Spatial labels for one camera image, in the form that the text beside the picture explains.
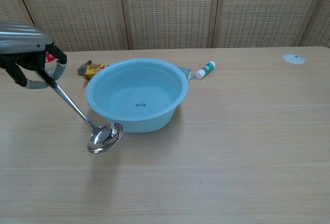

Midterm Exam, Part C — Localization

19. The clear bottle red cap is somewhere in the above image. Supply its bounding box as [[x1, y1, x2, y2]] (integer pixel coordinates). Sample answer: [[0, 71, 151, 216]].
[[44, 50, 57, 79]]

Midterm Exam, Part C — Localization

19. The metal ladle black handle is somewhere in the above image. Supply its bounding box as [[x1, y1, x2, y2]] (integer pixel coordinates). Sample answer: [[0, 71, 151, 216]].
[[36, 68, 124, 155]]

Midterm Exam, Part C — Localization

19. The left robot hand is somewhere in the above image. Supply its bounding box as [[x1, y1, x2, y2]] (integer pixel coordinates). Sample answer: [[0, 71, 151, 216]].
[[0, 22, 68, 90]]

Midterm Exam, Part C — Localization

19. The light blue plastic basin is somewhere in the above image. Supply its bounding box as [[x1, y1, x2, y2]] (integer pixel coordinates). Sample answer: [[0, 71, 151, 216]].
[[85, 58, 190, 134]]

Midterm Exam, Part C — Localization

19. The woven bamboo folding screen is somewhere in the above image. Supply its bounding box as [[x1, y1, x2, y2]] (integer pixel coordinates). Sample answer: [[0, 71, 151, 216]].
[[0, 0, 330, 53]]

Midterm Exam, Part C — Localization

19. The grey dark small object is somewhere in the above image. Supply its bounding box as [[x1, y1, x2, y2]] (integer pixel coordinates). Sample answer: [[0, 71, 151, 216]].
[[77, 59, 93, 76]]

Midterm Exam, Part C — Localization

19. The yellow snack packet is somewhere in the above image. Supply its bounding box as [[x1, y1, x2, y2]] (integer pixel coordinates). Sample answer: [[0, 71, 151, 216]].
[[82, 62, 111, 82]]

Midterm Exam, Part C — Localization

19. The white green glue stick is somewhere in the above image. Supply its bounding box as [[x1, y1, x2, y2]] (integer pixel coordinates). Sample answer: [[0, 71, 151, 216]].
[[195, 60, 216, 80]]

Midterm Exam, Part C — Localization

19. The white round cable grommet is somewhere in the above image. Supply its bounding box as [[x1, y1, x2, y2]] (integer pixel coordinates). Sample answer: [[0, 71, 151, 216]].
[[283, 53, 306, 65]]

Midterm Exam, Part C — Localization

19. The green snack packet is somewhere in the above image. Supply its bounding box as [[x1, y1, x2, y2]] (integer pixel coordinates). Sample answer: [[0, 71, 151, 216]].
[[177, 66, 194, 82]]

